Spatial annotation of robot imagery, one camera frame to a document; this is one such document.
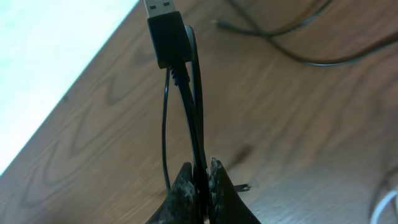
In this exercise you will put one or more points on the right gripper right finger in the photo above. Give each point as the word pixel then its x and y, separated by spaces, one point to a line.
pixel 225 206

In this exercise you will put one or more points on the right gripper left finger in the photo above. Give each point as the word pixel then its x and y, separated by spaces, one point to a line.
pixel 180 204

